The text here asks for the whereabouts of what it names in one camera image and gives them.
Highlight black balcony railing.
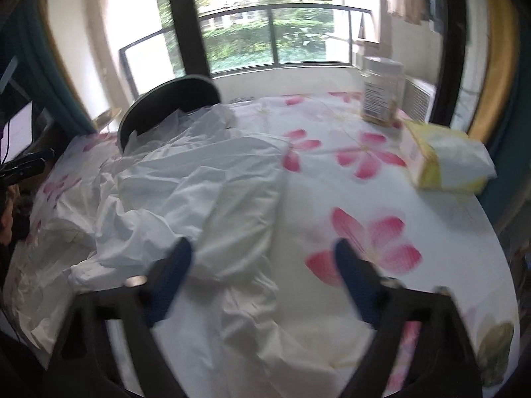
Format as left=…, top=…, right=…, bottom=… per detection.
left=119, top=3, right=376, bottom=100

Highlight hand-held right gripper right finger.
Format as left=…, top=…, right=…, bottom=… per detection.
left=334, top=238, right=484, bottom=398

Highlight black round chair back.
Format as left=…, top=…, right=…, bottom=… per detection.
left=117, top=75, right=221, bottom=154

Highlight yellow tissue pack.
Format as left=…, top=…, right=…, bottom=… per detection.
left=400, top=120, right=498, bottom=193

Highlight dark window frame post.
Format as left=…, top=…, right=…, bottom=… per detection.
left=164, top=0, right=214, bottom=79
left=431, top=0, right=478, bottom=125

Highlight teal curtain with yellow lining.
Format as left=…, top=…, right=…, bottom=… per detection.
left=0, top=8, right=96, bottom=137
left=467, top=0, right=531, bottom=233

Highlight tablet with bright screen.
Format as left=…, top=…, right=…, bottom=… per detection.
left=2, top=99, right=36, bottom=162

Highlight gold round side table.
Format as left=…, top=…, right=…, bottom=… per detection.
left=93, top=107, right=123, bottom=131

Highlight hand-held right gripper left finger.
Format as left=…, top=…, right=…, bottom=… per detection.
left=45, top=237, right=195, bottom=398

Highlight clear jar with white lid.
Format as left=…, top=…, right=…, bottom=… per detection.
left=360, top=56, right=406, bottom=127

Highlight white air conditioner unit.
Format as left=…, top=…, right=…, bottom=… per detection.
left=402, top=77, right=437, bottom=123

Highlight pink floral tablecloth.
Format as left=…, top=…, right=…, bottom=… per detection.
left=2, top=89, right=521, bottom=398

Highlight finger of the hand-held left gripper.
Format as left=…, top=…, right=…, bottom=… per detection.
left=0, top=149, right=56, bottom=185

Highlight white shirt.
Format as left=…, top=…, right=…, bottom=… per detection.
left=12, top=103, right=374, bottom=382

